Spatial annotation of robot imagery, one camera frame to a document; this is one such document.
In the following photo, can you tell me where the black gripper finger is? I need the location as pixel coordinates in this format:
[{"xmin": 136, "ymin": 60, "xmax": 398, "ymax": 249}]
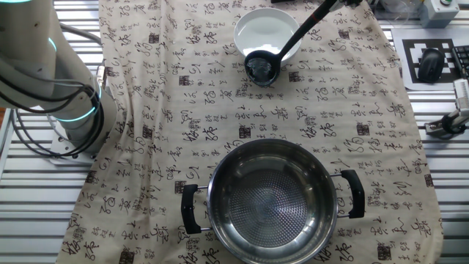
[{"xmin": 328, "ymin": 0, "xmax": 363, "ymax": 12}]

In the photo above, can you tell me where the black ladle with red trim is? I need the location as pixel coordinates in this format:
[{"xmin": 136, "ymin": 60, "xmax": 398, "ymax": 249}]
[{"xmin": 244, "ymin": 0, "xmax": 338, "ymax": 88}]

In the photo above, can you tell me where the white bowl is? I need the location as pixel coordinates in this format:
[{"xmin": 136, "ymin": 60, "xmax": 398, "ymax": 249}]
[{"xmin": 233, "ymin": 7, "xmax": 303, "ymax": 69}]

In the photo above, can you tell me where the clear plastic container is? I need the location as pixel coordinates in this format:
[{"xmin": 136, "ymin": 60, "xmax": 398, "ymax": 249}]
[{"xmin": 379, "ymin": 0, "xmax": 412, "ymax": 21}]

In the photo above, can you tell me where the black white checkerboard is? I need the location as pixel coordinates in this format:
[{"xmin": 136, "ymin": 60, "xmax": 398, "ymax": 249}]
[{"xmin": 390, "ymin": 27, "xmax": 469, "ymax": 92}]

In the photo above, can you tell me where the grey box with green button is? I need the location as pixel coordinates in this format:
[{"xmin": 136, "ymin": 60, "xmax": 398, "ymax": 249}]
[{"xmin": 418, "ymin": 0, "xmax": 460, "ymax": 29}]

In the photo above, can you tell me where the black computer mouse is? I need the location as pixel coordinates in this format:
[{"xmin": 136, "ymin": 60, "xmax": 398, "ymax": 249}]
[{"xmin": 417, "ymin": 48, "xmax": 446, "ymax": 84}]

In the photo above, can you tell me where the black keyboard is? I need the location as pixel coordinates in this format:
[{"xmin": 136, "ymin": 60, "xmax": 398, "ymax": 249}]
[{"xmin": 451, "ymin": 45, "xmax": 469, "ymax": 78}]

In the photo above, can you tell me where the calligraphy print tablecloth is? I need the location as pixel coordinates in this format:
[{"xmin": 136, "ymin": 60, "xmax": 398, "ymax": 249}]
[{"xmin": 54, "ymin": 0, "xmax": 444, "ymax": 264}]

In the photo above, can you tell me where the grey depth camera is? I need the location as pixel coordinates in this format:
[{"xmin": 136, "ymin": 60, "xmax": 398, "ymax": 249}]
[{"xmin": 453, "ymin": 78, "xmax": 469, "ymax": 120}]

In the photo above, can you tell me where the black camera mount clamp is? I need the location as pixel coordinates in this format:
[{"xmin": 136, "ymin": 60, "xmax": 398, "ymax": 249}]
[{"xmin": 424, "ymin": 109, "xmax": 469, "ymax": 140}]

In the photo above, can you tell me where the steel pot with black handle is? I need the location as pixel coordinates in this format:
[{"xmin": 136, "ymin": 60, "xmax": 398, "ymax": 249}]
[{"xmin": 180, "ymin": 138, "xmax": 366, "ymax": 264}]

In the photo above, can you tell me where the grey cable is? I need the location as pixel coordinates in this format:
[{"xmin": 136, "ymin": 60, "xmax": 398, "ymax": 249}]
[{"xmin": 58, "ymin": 22, "xmax": 103, "ymax": 47}]

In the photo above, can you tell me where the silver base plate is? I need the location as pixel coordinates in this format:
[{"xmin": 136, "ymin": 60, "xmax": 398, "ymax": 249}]
[{"xmin": 49, "ymin": 120, "xmax": 97, "ymax": 166}]

